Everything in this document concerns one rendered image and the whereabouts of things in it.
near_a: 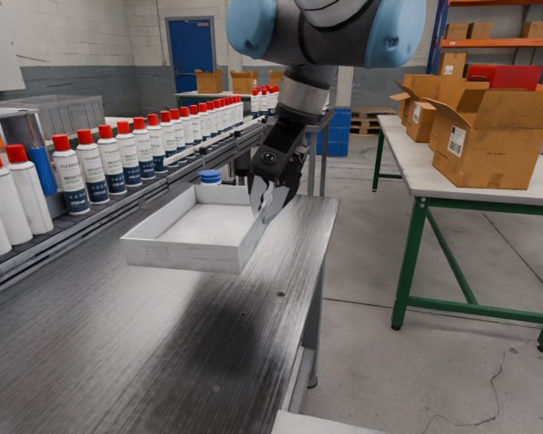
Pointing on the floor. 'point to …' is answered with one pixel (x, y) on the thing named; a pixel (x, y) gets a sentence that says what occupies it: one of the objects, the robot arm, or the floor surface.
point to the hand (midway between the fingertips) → (260, 218)
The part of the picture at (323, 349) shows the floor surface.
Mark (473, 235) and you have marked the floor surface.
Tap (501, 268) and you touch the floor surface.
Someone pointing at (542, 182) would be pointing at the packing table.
